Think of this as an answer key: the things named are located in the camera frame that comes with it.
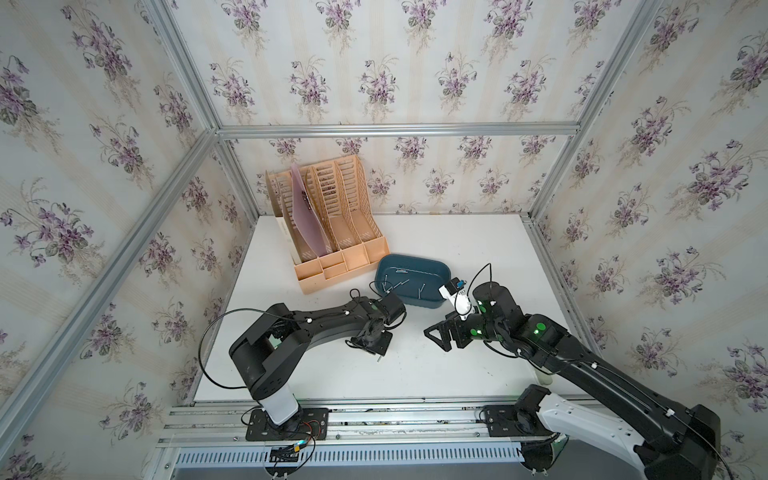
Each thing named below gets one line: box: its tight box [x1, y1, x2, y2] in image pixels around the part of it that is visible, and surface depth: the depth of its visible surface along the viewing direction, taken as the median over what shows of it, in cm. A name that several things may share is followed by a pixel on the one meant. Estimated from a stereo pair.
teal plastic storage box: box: [374, 254, 452, 309], surface depth 103 cm
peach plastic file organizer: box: [266, 155, 391, 294], surface depth 104 cm
